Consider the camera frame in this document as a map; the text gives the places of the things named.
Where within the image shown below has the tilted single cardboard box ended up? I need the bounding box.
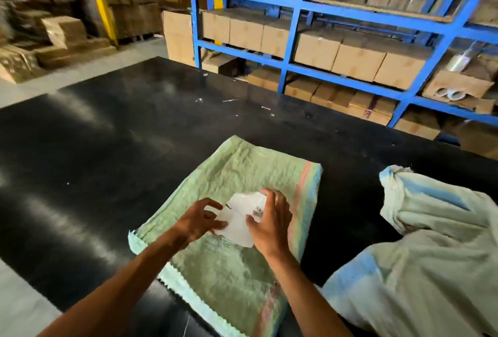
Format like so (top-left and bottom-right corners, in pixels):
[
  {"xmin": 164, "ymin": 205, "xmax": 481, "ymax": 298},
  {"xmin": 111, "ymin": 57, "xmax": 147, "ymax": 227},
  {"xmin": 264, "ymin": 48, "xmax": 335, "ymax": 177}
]
[{"xmin": 41, "ymin": 16, "xmax": 88, "ymax": 50}]

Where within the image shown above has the person's right hand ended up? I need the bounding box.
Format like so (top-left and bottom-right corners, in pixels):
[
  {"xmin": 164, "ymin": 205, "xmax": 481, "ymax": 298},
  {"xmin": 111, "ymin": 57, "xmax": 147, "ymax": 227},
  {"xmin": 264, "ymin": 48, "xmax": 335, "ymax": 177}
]
[{"xmin": 245, "ymin": 188, "xmax": 293, "ymax": 261}]

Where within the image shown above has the filled white blue-striped sack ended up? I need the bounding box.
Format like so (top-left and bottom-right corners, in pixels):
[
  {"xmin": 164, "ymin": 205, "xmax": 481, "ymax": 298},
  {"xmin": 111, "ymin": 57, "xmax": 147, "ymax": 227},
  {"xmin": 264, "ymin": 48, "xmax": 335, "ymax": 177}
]
[{"xmin": 318, "ymin": 165, "xmax": 498, "ymax": 337}]

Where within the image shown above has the pile of flattened cardboard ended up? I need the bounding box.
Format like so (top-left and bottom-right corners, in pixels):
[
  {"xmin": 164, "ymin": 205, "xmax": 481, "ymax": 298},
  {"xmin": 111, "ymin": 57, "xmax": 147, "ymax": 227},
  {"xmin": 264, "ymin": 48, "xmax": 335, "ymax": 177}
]
[{"xmin": 0, "ymin": 37, "xmax": 118, "ymax": 85}]

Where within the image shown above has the white paper label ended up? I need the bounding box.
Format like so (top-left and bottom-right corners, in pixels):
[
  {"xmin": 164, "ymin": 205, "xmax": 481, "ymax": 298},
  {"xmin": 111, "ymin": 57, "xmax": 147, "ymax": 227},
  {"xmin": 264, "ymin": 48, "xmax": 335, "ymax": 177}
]
[{"xmin": 212, "ymin": 192, "xmax": 269, "ymax": 248}]

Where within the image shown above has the plain cardboard carton stack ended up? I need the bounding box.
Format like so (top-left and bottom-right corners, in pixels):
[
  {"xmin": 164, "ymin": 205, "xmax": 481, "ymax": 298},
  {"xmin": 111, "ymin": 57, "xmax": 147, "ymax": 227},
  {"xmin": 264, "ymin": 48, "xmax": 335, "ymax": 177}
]
[{"xmin": 162, "ymin": 10, "xmax": 196, "ymax": 67}]

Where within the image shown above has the person's left hand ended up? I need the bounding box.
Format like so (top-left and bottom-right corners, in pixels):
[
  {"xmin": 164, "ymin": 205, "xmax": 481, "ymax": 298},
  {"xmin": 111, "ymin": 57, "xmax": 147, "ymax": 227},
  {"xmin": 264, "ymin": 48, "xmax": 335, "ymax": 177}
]
[{"xmin": 173, "ymin": 198, "xmax": 229, "ymax": 250}]

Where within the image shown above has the person's right forearm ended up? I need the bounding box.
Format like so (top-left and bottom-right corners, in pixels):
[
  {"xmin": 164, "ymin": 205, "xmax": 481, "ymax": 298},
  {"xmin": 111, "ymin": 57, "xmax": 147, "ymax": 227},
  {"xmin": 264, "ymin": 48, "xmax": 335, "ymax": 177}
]
[{"xmin": 266, "ymin": 252, "xmax": 352, "ymax": 337}]

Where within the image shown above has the open cardboard box with holes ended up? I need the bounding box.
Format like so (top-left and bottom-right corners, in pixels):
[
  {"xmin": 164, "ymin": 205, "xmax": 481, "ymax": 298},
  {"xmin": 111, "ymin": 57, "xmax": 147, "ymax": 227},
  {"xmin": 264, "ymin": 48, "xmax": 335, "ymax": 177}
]
[{"xmin": 422, "ymin": 70, "xmax": 495, "ymax": 115}]

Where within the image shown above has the person's left forearm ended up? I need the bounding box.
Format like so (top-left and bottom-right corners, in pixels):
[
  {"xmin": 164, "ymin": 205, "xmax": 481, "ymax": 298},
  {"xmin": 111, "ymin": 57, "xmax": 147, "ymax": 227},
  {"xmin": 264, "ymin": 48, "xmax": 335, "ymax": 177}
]
[{"xmin": 38, "ymin": 230, "xmax": 188, "ymax": 337}]

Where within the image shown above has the blue metal shelving rack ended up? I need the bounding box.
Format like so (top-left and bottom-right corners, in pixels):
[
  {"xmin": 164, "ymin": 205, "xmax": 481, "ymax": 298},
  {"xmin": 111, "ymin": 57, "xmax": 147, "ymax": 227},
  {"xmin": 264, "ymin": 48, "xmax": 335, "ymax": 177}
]
[{"xmin": 188, "ymin": 0, "xmax": 498, "ymax": 128}]

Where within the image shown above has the flat green woven sack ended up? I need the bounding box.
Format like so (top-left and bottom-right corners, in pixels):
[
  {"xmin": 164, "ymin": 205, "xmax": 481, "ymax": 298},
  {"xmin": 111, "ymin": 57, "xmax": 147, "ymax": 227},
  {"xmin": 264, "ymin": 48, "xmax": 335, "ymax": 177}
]
[{"xmin": 128, "ymin": 135, "xmax": 323, "ymax": 337}]

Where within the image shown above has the group of low cardboard boxes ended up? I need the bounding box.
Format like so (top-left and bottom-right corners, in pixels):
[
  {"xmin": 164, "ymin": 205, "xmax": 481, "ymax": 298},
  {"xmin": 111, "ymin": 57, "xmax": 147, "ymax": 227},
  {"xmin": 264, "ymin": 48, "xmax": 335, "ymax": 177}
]
[{"xmin": 247, "ymin": 66, "xmax": 442, "ymax": 141}]

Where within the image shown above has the row of cardboard boxes, middle shelf size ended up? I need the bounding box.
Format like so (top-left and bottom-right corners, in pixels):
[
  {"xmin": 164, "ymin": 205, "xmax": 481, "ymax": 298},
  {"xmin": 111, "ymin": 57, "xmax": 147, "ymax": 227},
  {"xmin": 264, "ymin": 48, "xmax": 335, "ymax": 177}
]
[{"xmin": 200, "ymin": 9, "xmax": 433, "ymax": 91}]

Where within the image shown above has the clear tape roll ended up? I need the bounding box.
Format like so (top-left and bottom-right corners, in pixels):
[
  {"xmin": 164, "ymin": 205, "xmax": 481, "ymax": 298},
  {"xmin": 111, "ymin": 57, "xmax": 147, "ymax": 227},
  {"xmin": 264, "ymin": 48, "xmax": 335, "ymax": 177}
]
[{"xmin": 445, "ymin": 54, "xmax": 471, "ymax": 73}]

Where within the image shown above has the yellow steel pillar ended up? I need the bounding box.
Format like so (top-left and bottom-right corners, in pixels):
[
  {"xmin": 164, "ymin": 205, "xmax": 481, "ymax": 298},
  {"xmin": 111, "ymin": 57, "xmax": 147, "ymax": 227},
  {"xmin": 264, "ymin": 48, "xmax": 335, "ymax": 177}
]
[{"xmin": 83, "ymin": 0, "xmax": 120, "ymax": 48}]

